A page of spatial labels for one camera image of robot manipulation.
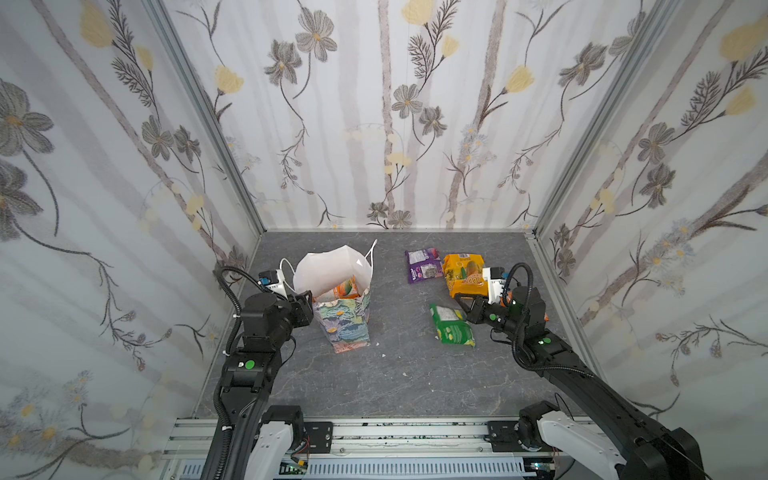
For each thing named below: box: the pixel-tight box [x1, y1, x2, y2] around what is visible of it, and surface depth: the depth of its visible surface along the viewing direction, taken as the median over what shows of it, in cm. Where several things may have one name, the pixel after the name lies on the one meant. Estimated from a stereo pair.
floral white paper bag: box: [293, 245, 373, 353], surface depth 82 cm
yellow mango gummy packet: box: [442, 253, 489, 299], surface depth 104 cm
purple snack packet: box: [405, 248, 443, 284], surface depth 109 cm
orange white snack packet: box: [333, 274, 361, 299], surface depth 87 cm
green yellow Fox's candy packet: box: [429, 303, 476, 347], surface depth 89 cm
